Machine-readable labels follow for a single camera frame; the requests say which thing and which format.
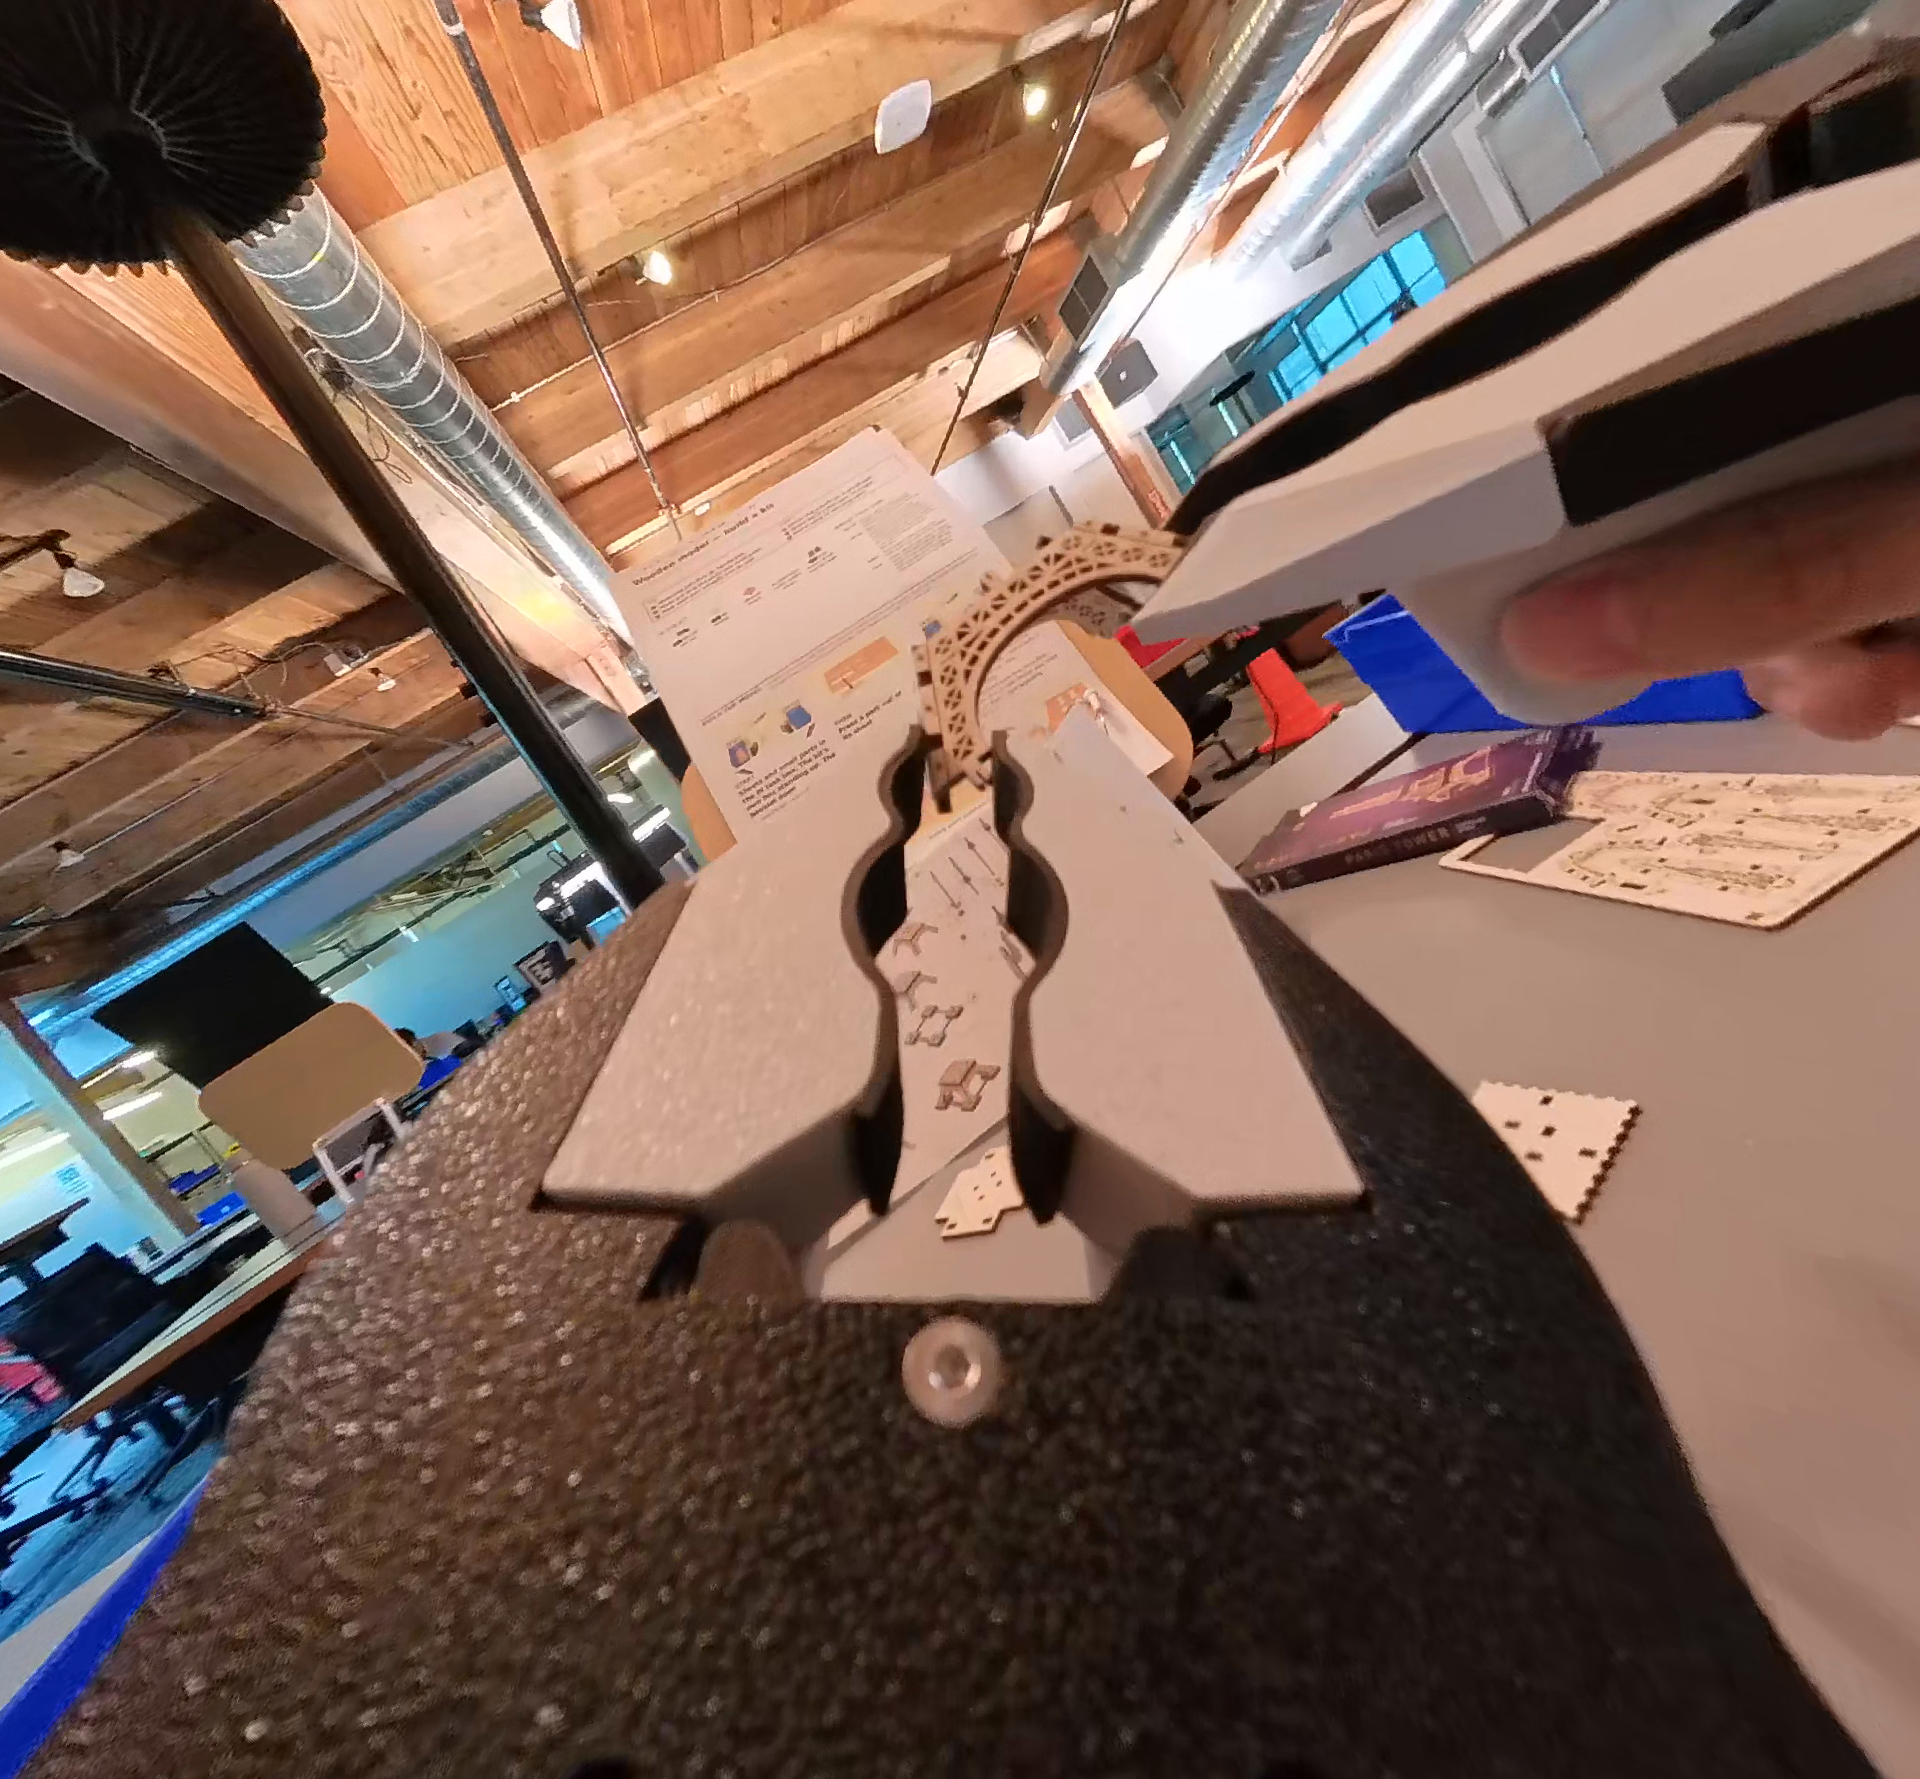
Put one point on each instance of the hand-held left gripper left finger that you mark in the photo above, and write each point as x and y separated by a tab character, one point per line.
720	1030

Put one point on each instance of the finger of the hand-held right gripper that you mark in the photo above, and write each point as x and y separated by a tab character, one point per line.
1574	234
1397	519

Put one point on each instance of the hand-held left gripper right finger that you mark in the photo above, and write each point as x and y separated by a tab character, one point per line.
1186	1045

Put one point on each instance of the wooden lattice arch piece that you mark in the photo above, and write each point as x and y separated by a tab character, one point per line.
960	670

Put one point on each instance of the person's right hand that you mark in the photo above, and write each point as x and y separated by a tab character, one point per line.
1727	625

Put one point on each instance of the blue plastic bin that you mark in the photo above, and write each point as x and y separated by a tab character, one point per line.
61	1660
1397	677

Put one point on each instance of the orange traffic cone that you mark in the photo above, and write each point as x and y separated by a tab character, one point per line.
1290	700

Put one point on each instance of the parts diagram sheet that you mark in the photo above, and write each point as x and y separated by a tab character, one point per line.
960	939

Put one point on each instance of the purple puzzle box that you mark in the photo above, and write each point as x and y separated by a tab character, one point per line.
1397	819

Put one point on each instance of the rounded plywood board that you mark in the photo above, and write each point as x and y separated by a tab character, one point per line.
1149	700

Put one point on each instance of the small square wooden plate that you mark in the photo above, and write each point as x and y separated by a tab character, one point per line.
1555	1148

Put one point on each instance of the plywood chair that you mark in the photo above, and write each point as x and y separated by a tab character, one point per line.
309	1083

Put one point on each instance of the laser-cut wooden parts sheet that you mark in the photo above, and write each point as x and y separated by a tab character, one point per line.
1695	841

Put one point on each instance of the colour printed instruction sheet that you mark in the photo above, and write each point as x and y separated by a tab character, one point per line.
780	565

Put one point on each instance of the black screen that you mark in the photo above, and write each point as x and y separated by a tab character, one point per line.
210	1007

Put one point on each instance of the black metal pole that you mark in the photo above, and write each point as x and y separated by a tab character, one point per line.
422	565

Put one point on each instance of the white ceiling access point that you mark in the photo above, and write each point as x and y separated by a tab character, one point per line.
905	117

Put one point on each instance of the white track light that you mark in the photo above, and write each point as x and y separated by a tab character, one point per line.
563	21

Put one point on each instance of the black pleated lamp shade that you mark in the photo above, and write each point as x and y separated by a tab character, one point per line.
137	55

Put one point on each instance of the silver spiral duct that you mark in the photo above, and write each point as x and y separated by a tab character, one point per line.
1275	55
435	385
1501	40

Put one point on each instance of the wooden frame piece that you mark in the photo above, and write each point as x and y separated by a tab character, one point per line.
983	1203

